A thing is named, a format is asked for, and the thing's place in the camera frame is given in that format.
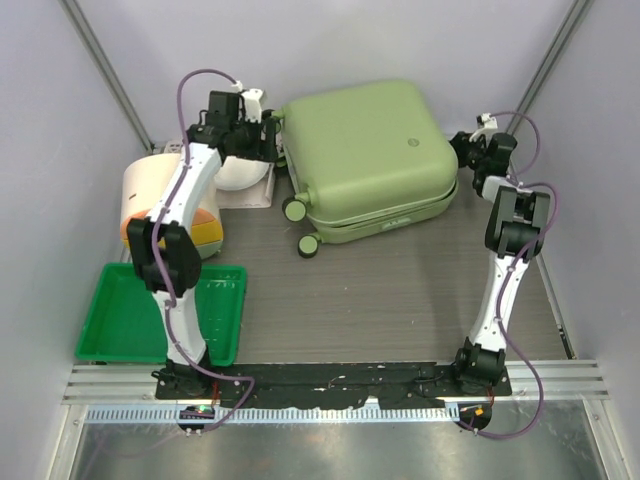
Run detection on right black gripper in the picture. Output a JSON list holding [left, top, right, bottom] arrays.
[[429, 132, 485, 171]]

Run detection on green hard-shell suitcase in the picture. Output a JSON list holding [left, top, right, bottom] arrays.
[[276, 79, 458, 258]]

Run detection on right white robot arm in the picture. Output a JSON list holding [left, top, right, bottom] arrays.
[[450, 132, 552, 395]]

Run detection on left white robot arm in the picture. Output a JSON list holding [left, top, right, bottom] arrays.
[[126, 86, 278, 399]]

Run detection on white paper plate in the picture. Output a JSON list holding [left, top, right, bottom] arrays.
[[214, 156, 270, 191]]

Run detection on patterned cloth placemat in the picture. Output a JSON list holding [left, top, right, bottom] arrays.
[[214, 163, 275, 209]]

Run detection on cream round drawer cabinet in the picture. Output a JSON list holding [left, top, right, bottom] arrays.
[[120, 153, 224, 260]]

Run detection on green plastic tray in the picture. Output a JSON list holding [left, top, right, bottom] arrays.
[[75, 263, 247, 367]]

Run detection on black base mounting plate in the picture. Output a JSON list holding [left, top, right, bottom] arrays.
[[151, 362, 512, 410]]

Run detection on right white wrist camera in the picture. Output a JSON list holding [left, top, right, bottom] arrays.
[[469, 113, 498, 142]]

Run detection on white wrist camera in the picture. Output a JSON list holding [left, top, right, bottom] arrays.
[[469, 113, 498, 142], [240, 88, 264, 123]]

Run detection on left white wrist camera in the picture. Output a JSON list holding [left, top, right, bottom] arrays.
[[240, 88, 264, 123]]

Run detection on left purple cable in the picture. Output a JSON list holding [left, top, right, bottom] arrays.
[[94, 68, 256, 432]]

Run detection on purple cable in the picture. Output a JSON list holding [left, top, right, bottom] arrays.
[[457, 110, 559, 444], [94, 68, 256, 432]]

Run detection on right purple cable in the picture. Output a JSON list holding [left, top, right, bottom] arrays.
[[457, 110, 559, 444]]

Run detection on white slotted cable duct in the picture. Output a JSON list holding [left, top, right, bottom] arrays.
[[85, 403, 459, 425]]

